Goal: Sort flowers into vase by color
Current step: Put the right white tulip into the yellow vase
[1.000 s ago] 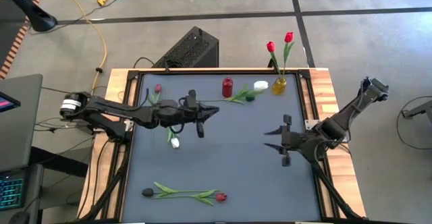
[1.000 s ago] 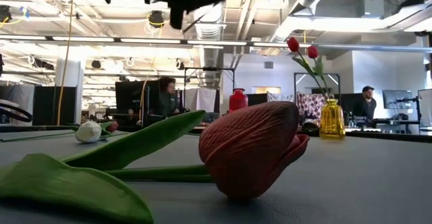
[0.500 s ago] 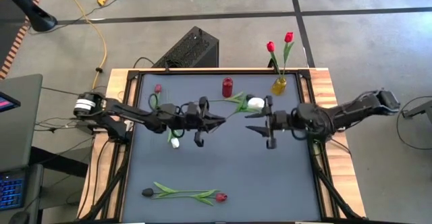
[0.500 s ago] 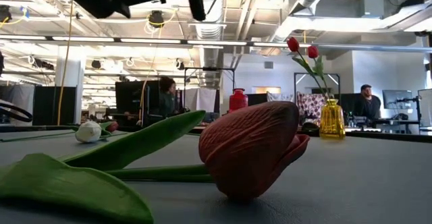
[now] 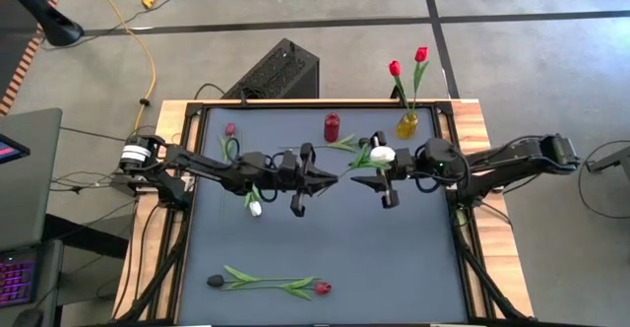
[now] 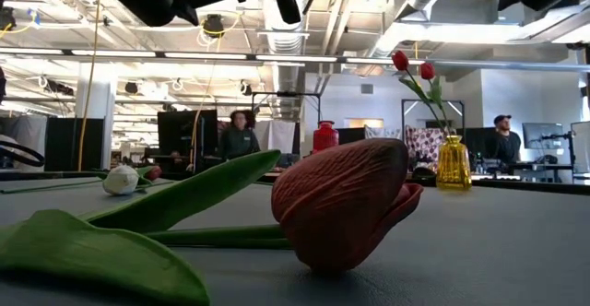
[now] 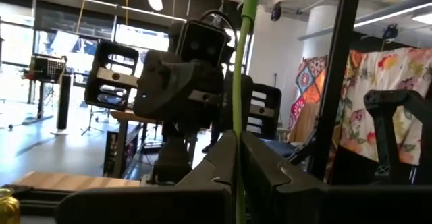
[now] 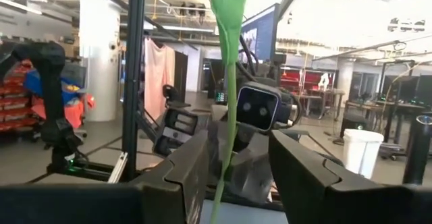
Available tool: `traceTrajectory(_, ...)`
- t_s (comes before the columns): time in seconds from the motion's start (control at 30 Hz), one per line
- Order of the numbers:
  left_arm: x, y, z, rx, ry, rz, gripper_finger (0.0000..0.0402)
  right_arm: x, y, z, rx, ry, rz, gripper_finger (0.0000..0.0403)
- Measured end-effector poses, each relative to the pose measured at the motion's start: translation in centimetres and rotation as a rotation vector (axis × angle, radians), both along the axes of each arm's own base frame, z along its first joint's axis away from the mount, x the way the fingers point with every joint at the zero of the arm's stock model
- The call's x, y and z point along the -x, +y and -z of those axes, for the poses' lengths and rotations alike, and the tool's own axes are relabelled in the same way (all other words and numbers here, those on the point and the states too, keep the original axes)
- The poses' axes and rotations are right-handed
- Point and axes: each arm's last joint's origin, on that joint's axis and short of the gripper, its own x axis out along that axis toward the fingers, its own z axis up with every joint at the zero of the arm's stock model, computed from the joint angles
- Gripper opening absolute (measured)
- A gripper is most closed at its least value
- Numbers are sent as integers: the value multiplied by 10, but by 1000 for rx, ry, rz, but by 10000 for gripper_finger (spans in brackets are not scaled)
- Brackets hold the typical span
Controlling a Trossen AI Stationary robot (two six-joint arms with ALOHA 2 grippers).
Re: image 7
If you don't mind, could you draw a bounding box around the black ceiling dome camera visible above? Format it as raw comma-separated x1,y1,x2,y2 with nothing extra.
271,1,283,22

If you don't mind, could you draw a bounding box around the light wooden board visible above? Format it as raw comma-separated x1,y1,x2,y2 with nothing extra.
15,171,141,192

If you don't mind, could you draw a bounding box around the black tower speaker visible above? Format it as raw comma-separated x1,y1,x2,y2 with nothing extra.
50,74,72,136

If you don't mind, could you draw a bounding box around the black equipment rack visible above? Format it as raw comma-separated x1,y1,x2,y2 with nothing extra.
22,53,68,83

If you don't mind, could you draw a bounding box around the black printed bracket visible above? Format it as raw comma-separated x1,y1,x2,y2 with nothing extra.
363,88,432,184

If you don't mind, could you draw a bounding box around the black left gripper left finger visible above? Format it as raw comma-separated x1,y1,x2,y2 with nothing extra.
55,129,239,224

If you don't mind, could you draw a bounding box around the yellow hanging cable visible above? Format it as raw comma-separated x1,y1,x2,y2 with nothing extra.
76,0,91,34

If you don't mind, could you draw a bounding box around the bright red artificial tulip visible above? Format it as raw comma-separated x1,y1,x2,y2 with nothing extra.
232,0,267,224

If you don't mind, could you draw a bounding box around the wooden desk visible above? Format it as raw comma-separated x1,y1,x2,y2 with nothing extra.
110,111,159,178

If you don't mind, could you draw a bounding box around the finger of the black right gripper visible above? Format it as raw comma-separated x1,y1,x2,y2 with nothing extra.
246,82,283,140
84,40,140,112

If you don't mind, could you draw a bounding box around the yellow glass vase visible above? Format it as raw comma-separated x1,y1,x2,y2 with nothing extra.
0,188,21,224

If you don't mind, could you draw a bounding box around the floral print cloth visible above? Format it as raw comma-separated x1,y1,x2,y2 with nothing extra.
332,47,432,166

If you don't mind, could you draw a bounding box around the patterned quilt cloth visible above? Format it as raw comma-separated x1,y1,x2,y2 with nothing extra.
286,55,328,144

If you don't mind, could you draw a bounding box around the black rig frame post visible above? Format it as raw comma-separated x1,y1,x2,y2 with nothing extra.
310,0,364,181

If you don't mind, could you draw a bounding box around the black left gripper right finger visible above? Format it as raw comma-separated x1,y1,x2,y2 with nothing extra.
241,131,432,224

